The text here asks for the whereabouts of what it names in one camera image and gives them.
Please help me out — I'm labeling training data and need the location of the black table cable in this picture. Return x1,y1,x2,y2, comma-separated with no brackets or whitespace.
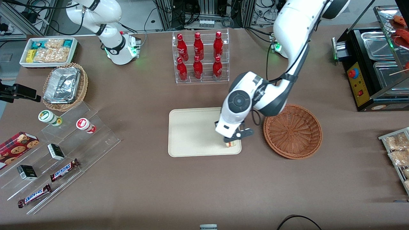
276,215,323,230

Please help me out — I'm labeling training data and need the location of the black right arm base cable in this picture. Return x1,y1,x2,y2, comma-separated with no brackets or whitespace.
118,8,162,47

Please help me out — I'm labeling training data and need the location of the small clear cracker bag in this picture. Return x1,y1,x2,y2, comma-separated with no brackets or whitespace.
45,39,65,49

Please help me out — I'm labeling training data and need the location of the white snack bin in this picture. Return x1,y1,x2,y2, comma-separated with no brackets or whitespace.
19,37,78,69

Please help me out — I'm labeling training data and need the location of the small black box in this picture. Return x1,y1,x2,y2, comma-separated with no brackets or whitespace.
47,143,66,161
17,165,38,181

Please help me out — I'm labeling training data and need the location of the brown wicker basket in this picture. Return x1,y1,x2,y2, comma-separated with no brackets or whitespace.
263,104,323,160

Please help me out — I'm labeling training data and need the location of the tray of wrapped pastries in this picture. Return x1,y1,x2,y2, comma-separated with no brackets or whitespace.
378,127,409,196

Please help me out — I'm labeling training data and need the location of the Snickers chocolate bar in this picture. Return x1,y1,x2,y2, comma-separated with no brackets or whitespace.
17,184,52,209
50,158,81,183

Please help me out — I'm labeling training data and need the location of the clear acrylic stepped shelf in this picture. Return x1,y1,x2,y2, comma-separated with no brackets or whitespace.
0,101,121,215

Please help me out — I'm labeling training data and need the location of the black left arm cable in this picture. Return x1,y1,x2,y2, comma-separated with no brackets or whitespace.
251,43,310,126

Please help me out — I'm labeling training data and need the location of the red lid cup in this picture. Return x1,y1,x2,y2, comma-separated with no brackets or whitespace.
76,118,96,134

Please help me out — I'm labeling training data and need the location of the steel warmer pan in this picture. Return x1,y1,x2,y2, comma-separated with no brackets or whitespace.
373,60,409,91
360,31,396,61

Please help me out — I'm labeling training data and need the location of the cream plastic tray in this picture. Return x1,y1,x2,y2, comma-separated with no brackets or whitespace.
168,107,242,158

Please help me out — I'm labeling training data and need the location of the aluminium foil tray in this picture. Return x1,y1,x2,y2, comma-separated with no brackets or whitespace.
43,67,81,104

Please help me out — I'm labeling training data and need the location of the red cookie box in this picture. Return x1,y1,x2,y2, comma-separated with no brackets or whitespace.
0,131,40,170

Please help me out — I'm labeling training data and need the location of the aluminium frame structure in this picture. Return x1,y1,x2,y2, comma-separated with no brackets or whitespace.
153,0,258,31

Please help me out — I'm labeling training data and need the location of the clear acrylic bottle rack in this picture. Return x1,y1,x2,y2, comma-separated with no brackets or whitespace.
172,28,230,84

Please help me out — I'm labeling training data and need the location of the green lid cup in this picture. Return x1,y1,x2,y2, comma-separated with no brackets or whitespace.
38,110,63,127

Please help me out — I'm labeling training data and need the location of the black food warmer machine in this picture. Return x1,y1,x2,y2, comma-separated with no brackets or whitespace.
332,5,409,112

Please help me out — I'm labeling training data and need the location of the large clear cracker bag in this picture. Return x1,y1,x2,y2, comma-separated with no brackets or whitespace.
33,47,70,63

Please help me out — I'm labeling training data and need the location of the light wicker basket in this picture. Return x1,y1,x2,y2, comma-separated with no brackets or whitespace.
42,62,89,112

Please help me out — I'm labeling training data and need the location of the red cola bottle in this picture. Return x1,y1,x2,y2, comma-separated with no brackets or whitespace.
193,32,204,61
193,56,204,80
176,34,189,62
176,57,188,82
212,56,223,79
213,31,224,59

